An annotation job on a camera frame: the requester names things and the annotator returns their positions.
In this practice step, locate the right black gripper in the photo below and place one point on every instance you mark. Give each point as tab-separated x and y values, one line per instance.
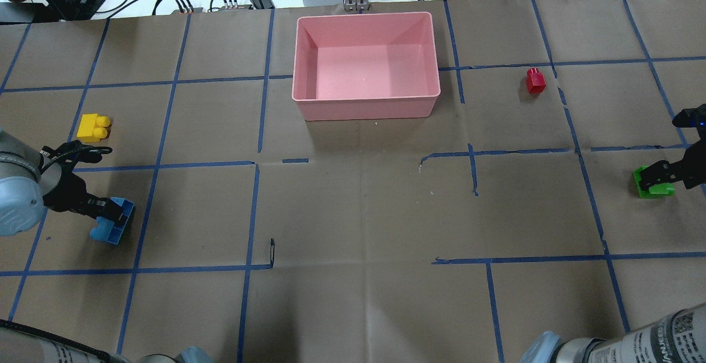
691	170

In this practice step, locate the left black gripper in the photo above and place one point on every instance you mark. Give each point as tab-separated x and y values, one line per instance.
65	191

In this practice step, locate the green two-stud block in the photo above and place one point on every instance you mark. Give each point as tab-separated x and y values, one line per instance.
653	182

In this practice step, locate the blue three-stud block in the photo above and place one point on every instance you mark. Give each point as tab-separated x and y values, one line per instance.
112	224

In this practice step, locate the yellow two-stud block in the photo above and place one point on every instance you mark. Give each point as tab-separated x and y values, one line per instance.
93	128

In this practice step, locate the red small block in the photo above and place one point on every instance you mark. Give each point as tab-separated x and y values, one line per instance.
535	81

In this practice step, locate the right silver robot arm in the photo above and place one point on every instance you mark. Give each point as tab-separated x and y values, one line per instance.
677	337

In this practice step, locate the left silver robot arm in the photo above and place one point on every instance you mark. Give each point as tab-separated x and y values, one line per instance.
33	180

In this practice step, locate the pink plastic box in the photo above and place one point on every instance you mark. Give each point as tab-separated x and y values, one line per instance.
350	67

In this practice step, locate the brown paper table mat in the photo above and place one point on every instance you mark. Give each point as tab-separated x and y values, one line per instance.
461	236

